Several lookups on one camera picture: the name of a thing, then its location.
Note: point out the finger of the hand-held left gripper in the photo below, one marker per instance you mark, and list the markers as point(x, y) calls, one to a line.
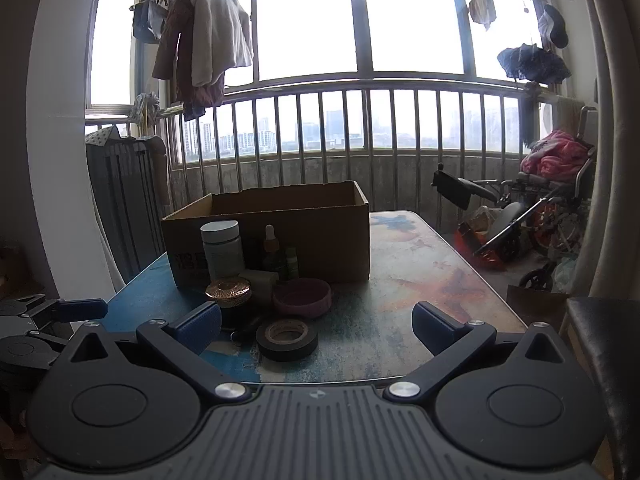
point(80, 309)

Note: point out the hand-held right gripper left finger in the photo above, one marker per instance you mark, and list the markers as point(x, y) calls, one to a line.
point(200, 322)

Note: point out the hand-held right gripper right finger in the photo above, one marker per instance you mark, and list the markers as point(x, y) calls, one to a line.
point(435, 327)

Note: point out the gold lidded jar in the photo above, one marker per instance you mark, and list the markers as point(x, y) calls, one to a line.
point(227, 292)

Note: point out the black tape roll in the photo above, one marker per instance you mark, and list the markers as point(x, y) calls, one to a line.
point(265, 347)

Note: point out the white power adapter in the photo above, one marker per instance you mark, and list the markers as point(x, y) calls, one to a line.
point(262, 285)

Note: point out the white lidded jar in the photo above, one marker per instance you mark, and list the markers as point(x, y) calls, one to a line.
point(222, 252)

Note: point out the green dropper bottle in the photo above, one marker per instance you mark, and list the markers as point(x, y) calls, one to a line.
point(272, 260)

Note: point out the pink bowl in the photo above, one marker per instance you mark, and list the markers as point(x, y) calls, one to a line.
point(300, 302)

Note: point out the green stick tube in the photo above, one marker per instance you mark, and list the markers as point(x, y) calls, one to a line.
point(292, 262)

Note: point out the brown cardboard box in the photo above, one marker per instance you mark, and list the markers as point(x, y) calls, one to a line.
point(320, 240)

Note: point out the red plastic item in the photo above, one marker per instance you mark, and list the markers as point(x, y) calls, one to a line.
point(475, 247)

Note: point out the grey slatted cabinet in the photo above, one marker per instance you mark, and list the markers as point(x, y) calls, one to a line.
point(120, 195)

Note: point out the wheelchair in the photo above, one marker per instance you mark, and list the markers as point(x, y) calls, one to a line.
point(470, 190)

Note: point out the brown cloth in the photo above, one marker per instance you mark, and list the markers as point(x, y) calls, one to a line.
point(160, 170)

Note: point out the black seat chair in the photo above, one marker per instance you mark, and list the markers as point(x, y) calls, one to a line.
point(605, 330)

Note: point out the white dotted cloth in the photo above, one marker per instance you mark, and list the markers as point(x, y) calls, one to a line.
point(102, 136)

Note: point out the pink blanket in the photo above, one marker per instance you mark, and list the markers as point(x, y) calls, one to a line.
point(555, 160)

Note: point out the blue hanging garment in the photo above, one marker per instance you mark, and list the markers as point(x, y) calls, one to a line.
point(192, 111)

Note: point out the mop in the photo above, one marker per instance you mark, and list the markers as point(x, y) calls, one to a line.
point(145, 105)

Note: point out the beige curtain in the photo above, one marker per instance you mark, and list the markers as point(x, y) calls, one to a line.
point(610, 160)

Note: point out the metal balcony railing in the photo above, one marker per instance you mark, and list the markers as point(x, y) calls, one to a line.
point(400, 85)

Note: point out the beige towel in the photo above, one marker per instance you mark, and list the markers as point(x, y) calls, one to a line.
point(567, 110)

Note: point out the maroon hanging jacket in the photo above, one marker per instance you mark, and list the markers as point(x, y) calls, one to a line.
point(172, 45)

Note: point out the white hanging jacket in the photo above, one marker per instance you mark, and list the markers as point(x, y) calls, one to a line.
point(220, 35)

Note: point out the dark hanging bag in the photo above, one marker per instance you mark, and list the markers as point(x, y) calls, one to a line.
point(147, 22)

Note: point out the small hanging cloth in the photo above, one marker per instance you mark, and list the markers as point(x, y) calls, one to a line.
point(482, 7)

